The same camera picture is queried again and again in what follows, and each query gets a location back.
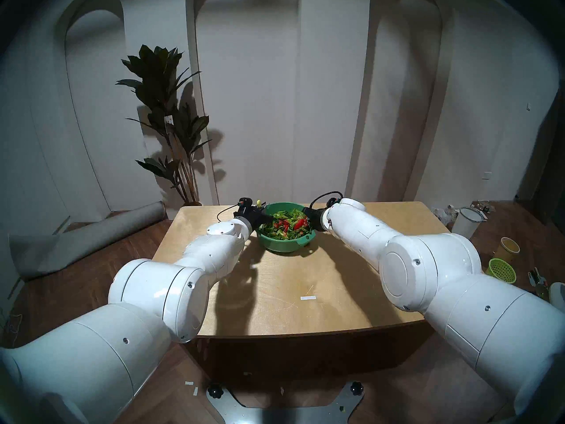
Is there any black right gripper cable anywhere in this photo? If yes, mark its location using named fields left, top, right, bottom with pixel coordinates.
left=309, top=191, right=344, bottom=209

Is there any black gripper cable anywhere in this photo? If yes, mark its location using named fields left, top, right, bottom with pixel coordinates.
left=309, top=191, right=344, bottom=209
left=216, top=203, right=241, bottom=223

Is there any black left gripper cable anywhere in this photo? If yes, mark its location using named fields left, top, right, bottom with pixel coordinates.
left=216, top=203, right=241, bottom=223

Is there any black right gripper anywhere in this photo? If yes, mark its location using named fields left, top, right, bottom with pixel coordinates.
left=302, top=205, right=327, bottom=231

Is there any mixed lettuce tomato salad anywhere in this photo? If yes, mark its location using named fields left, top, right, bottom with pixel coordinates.
left=260, top=209, right=312, bottom=241

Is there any white swivel chair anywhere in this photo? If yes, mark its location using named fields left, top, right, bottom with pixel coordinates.
left=547, top=283, right=565, bottom=313

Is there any white bucket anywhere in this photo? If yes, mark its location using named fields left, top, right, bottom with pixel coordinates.
left=451, top=208, right=484, bottom=242

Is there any green mesh basket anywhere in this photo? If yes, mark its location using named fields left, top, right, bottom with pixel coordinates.
left=486, top=258, right=517, bottom=285

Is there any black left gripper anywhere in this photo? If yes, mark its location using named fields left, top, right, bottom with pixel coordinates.
left=233, top=198, right=273, bottom=227

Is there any crumpled white paper litter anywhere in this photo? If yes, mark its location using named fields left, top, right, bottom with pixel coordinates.
left=435, top=204, right=460, bottom=227

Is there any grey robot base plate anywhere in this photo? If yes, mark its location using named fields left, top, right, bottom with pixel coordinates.
left=207, top=381, right=366, bottom=424

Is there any yellow paper cup bin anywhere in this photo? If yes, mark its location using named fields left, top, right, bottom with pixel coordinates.
left=494, top=237, right=520, bottom=262

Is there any green plastic item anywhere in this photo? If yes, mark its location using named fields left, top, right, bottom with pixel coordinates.
left=528, top=269, right=550, bottom=302

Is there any rolled grey mat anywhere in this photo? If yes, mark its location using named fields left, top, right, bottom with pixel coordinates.
left=9, top=201, right=166, bottom=281

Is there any tall potted plant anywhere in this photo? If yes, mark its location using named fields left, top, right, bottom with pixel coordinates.
left=116, top=45, right=212, bottom=206

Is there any green plastic salad bowl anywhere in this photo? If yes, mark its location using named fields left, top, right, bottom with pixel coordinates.
left=257, top=202, right=317, bottom=253

